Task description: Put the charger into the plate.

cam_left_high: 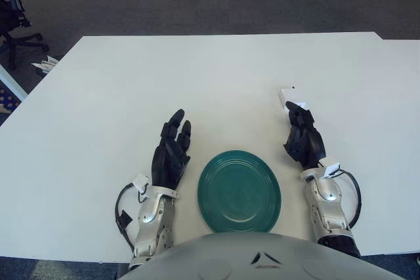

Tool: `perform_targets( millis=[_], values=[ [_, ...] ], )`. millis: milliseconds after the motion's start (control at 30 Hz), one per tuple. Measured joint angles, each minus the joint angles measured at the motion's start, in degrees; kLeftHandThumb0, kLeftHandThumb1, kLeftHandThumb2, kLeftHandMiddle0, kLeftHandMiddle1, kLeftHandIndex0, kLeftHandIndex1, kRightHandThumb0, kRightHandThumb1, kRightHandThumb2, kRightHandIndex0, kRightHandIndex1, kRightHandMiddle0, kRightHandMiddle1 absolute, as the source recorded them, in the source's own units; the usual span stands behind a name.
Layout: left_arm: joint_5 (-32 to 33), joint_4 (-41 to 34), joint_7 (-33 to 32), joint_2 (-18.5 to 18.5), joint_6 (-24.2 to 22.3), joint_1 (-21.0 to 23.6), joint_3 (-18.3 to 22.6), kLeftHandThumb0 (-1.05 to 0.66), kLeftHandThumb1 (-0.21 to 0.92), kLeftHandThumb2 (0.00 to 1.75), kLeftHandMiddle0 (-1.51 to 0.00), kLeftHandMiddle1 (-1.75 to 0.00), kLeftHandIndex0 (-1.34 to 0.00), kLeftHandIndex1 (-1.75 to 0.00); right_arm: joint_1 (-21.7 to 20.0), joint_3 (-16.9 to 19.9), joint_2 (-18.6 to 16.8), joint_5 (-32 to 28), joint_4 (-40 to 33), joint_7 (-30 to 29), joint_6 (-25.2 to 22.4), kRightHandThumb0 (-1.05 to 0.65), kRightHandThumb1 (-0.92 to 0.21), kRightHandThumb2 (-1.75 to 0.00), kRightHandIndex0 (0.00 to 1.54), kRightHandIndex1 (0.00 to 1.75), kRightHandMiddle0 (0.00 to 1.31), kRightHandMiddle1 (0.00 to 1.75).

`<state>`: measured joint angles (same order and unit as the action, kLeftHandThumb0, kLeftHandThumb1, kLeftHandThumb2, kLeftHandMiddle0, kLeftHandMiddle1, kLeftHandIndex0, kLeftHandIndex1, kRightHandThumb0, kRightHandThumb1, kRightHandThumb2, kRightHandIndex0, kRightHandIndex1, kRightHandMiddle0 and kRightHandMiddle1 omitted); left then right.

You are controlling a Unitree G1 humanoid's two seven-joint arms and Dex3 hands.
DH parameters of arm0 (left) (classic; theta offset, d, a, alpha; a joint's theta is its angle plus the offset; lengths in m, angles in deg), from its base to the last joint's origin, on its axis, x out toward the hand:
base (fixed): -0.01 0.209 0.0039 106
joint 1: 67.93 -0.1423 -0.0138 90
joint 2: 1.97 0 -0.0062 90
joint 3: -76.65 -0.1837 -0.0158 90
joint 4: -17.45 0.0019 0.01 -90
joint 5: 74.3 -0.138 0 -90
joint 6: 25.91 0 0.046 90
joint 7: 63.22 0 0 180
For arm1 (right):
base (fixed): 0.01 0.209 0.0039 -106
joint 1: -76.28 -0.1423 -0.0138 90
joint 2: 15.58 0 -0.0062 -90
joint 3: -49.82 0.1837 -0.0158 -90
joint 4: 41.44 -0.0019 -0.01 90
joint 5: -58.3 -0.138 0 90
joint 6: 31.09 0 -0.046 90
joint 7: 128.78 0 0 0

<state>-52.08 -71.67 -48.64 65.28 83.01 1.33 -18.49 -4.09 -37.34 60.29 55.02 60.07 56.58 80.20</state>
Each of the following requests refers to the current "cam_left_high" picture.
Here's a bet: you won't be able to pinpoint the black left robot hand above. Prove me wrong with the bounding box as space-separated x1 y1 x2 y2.
151 109 192 192

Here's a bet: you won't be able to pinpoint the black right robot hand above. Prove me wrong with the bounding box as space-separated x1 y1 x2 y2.
283 100 327 169

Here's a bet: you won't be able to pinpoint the white charger block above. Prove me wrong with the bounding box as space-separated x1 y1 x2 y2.
280 85 308 110

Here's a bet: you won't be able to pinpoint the green ceramic plate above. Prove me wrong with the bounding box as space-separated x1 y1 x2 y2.
197 150 282 233

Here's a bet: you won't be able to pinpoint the grey robot torso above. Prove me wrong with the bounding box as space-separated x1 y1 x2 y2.
117 232 403 280

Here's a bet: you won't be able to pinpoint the white paper scraps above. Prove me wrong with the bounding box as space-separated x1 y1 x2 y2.
31 55 59 73

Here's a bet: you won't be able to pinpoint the blue dotted patterned panel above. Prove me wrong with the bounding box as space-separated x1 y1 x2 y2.
0 85 20 113

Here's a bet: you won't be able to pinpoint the white desk edge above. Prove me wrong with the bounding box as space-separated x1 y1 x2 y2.
0 63 29 102

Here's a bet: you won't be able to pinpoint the black office chair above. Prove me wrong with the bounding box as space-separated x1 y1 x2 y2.
0 0 50 71

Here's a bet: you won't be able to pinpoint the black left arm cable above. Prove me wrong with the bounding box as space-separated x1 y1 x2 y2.
114 181 152 254

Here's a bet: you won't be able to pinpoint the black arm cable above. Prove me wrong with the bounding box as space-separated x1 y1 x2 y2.
327 168 362 228
114 181 152 254

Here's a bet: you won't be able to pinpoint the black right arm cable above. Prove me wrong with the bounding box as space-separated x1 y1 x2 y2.
327 168 362 228

